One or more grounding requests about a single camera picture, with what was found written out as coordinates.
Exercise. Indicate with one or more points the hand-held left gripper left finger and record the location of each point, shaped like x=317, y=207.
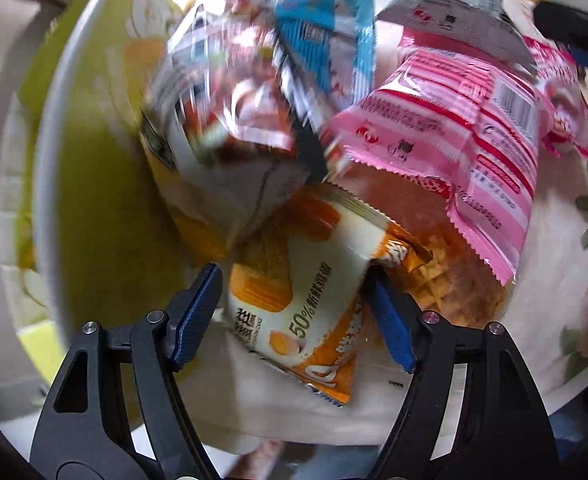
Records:
x=193, y=320

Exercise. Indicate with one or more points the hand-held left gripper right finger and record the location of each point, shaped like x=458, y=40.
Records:
x=391, y=325

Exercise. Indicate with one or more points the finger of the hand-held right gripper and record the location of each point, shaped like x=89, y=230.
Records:
x=574, y=30

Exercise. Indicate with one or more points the orange white cake packet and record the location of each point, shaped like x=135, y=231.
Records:
x=299, y=300

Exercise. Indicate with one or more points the yellow-green cardboard box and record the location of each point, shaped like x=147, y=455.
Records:
x=98, y=185

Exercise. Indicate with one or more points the small pink snack packet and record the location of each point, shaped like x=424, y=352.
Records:
x=564, y=100

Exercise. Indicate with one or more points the grey snack packet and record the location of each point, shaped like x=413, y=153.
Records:
x=454, y=15

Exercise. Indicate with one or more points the white grey chips bag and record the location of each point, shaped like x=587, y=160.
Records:
x=233, y=195

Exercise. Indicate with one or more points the pink striped waffle packet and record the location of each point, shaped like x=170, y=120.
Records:
x=449, y=135

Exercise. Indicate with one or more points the blue snack packet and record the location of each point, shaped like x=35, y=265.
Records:
x=324, y=20

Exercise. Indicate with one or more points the red white snack packet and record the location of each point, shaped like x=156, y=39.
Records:
x=223, y=60

